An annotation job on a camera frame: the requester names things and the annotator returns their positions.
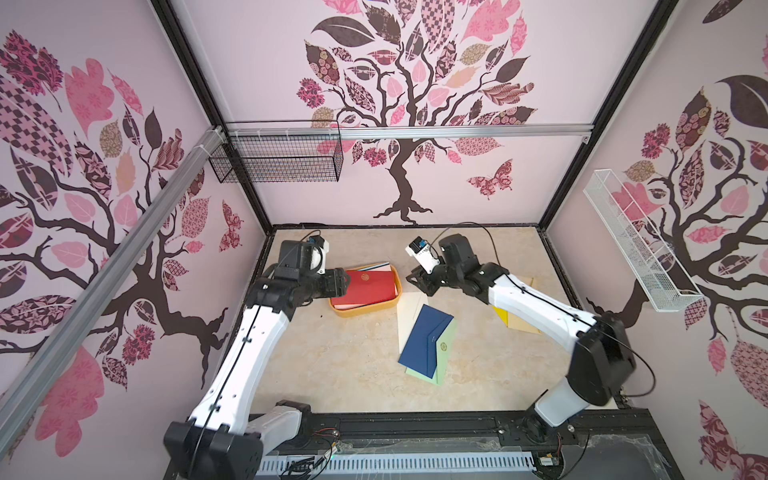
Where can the red envelope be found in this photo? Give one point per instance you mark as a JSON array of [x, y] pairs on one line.
[[367, 288]]

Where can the aluminium rail left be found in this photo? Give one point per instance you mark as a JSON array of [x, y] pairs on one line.
[[44, 368]]

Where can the white cable duct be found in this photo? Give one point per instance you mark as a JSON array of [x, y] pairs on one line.
[[415, 463]]

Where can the white envelope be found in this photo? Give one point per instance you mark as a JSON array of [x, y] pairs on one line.
[[408, 309]]

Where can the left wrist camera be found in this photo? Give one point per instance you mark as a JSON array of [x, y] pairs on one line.
[[319, 250]]

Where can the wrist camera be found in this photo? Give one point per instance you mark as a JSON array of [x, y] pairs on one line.
[[423, 252], [319, 250]]

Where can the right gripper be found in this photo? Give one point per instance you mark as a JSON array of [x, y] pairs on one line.
[[422, 280]]

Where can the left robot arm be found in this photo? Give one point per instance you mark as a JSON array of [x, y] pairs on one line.
[[220, 440]]

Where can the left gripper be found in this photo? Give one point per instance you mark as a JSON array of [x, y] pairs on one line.
[[332, 282]]

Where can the yellow plastic storage box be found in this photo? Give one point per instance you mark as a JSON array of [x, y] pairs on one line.
[[377, 307]]

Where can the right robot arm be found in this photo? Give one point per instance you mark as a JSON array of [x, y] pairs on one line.
[[601, 357]]

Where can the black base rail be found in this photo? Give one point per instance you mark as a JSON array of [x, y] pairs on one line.
[[595, 444]]

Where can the white wire shelf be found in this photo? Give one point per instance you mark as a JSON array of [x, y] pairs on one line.
[[625, 210]]

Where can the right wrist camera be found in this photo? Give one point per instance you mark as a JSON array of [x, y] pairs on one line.
[[423, 252]]

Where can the aluminium rail back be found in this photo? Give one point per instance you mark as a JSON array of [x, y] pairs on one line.
[[415, 132]]

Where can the black wire basket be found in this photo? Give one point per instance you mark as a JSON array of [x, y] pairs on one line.
[[274, 154]]

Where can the light green envelope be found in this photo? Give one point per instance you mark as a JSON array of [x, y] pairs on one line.
[[441, 360]]

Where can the yellow envelope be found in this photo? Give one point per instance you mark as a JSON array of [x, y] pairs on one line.
[[503, 315]]

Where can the beige envelope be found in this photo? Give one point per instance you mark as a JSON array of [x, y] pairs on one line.
[[515, 322]]

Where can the aluminium rail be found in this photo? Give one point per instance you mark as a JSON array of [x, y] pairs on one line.
[[415, 132], [44, 368]]

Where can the navy blue envelope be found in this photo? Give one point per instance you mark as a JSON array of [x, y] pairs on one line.
[[425, 342]]

